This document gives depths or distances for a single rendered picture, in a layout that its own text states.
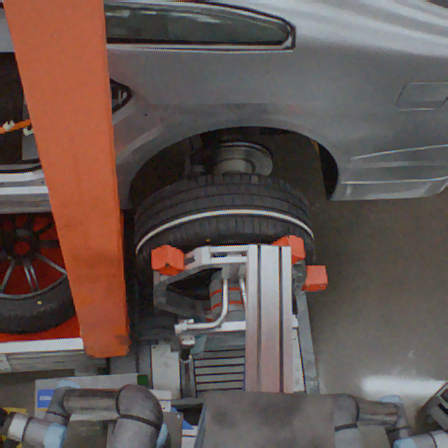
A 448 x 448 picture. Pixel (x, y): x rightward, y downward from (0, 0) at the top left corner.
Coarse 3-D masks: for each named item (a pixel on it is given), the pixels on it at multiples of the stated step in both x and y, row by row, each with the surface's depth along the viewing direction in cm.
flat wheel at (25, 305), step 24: (0, 216) 353; (48, 216) 360; (24, 240) 338; (48, 240) 334; (24, 264) 328; (48, 264) 330; (0, 288) 323; (48, 288) 322; (0, 312) 316; (24, 312) 317; (48, 312) 320; (72, 312) 336
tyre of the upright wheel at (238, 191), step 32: (160, 192) 280; (192, 192) 273; (224, 192) 271; (256, 192) 274; (288, 192) 283; (160, 224) 277; (192, 224) 269; (224, 224) 266; (256, 224) 268; (288, 224) 276
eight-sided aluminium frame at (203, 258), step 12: (192, 252) 270; (204, 252) 267; (216, 252) 269; (228, 252) 270; (240, 252) 271; (192, 264) 268; (204, 264) 266; (216, 264) 267; (228, 264) 269; (240, 264) 269; (300, 264) 283; (156, 276) 278; (168, 276) 274; (180, 276) 274; (300, 276) 282; (156, 288) 282; (300, 288) 294; (156, 300) 292; (180, 300) 306; (192, 300) 310; (204, 300) 313; (180, 312) 305; (192, 312) 307; (204, 312) 311
